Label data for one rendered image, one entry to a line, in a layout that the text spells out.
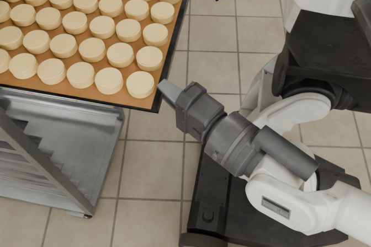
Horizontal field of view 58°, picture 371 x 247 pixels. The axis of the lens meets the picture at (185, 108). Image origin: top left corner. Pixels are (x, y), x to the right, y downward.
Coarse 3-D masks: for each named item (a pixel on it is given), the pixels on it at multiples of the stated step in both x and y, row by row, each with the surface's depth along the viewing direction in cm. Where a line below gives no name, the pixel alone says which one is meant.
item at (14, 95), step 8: (0, 88) 156; (0, 96) 157; (8, 96) 157; (16, 96) 157; (24, 96) 157; (32, 96) 156; (40, 96) 155; (48, 96) 154; (48, 104) 155; (56, 104) 155; (64, 104) 155; (72, 104) 155; (80, 104) 154; (88, 104) 152; (96, 112) 153; (104, 112) 153; (112, 112) 153
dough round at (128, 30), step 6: (120, 24) 67; (126, 24) 67; (132, 24) 67; (138, 24) 67; (120, 30) 66; (126, 30) 66; (132, 30) 66; (138, 30) 67; (120, 36) 66; (126, 36) 66; (132, 36) 66; (138, 36) 67
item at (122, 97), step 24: (0, 0) 74; (48, 0) 74; (0, 24) 70; (144, 24) 70; (168, 24) 70; (0, 48) 67; (24, 48) 67; (96, 72) 64; (96, 96) 61; (120, 96) 61
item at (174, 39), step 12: (180, 12) 72; (180, 24) 68; (168, 48) 67; (168, 60) 65; (168, 72) 63; (0, 84) 62; (60, 96) 61; (72, 96) 61; (156, 96) 61; (132, 108) 60; (156, 108) 60
